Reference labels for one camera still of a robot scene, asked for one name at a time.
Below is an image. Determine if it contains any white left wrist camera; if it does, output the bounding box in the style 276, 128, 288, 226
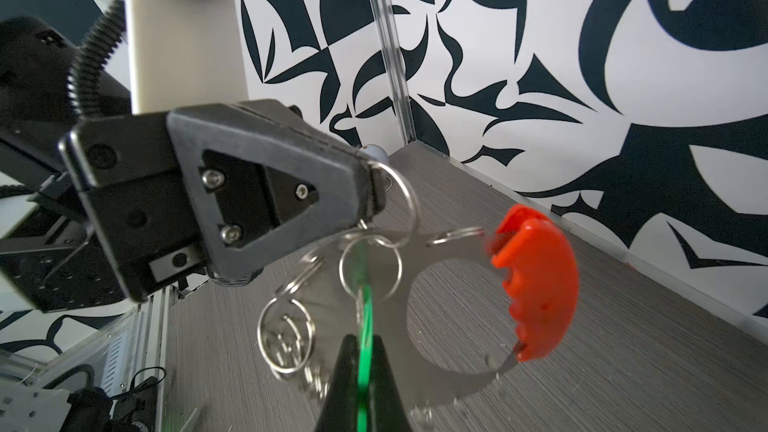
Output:
124, 0, 248, 115

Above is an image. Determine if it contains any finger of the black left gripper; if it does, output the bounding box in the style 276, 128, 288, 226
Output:
166, 101, 384, 285

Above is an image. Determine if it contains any red handled keyring tool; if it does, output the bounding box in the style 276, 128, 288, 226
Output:
256, 161, 581, 432

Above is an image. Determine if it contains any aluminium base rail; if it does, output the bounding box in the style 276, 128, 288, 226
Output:
1, 287, 174, 431

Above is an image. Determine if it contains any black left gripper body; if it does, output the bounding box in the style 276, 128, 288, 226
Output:
60, 109, 210, 301

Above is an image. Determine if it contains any black corrugated cable conduit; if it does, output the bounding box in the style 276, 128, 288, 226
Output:
67, 0, 128, 120

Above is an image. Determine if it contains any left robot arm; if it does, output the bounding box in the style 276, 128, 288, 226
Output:
1, 17, 386, 312

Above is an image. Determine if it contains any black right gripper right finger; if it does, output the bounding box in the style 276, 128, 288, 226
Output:
364, 335, 412, 432

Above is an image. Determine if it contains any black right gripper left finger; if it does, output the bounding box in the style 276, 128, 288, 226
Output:
314, 334, 360, 432

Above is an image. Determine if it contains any key with green tag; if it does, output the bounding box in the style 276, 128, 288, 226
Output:
355, 245, 374, 432

